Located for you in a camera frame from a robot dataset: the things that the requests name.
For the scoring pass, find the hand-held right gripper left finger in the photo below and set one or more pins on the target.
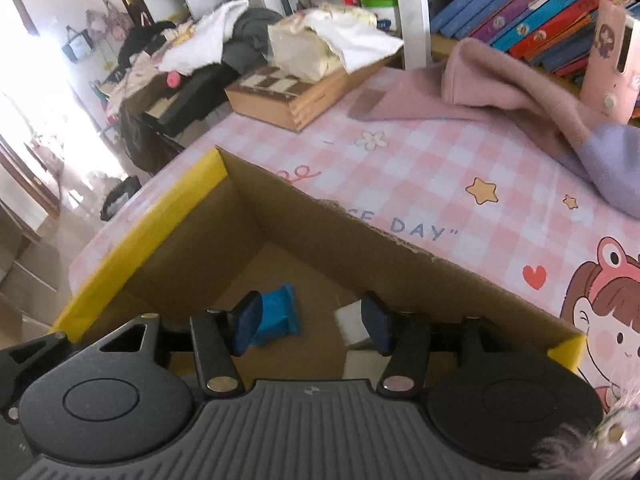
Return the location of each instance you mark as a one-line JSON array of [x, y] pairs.
[[247, 325]]

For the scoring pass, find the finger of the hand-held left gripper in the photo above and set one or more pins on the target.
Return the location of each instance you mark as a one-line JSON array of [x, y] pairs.
[[30, 360]]

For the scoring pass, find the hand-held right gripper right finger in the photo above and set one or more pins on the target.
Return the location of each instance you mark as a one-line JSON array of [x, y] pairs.
[[377, 327]]

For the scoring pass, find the beige eraser block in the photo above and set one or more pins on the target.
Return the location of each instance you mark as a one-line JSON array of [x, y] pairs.
[[350, 325]]

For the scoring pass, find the blue snack packet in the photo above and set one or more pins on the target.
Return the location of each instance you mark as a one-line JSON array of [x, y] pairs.
[[277, 317]]

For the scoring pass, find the yellow cardboard box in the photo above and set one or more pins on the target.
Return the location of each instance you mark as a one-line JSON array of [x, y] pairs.
[[200, 240]]

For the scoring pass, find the white paper slip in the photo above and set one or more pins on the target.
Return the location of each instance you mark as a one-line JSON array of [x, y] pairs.
[[361, 364]]

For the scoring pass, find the wooden chessboard box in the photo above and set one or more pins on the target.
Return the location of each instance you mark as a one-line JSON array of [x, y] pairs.
[[280, 97]]

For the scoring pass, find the fuzzy purple cloth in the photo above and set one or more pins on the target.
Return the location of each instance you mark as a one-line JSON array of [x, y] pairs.
[[585, 445]]

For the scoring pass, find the pink ball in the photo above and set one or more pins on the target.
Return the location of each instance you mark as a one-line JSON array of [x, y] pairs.
[[173, 79]]

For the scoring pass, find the pink and purple cloth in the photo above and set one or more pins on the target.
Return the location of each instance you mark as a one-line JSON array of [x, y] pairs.
[[515, 95]]

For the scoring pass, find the white clothing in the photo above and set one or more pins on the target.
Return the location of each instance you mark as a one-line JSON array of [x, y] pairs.
[[210, 40]]

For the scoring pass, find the cream cloth bundle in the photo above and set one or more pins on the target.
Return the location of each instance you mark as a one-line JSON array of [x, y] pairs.
[[320, 45]]

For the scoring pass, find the dark grey clothing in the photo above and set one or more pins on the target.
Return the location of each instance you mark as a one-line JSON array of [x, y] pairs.
[[255, 35]]

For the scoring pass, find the pink cylinder case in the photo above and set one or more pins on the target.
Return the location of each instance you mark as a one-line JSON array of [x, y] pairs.
[[612, 60]]

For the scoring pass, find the row of colourful books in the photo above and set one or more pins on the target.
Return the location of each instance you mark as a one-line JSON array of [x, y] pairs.
[[530, 5]]

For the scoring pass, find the white bookshelf frame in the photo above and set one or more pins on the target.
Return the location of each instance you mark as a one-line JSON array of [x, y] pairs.
[[412, 10]]

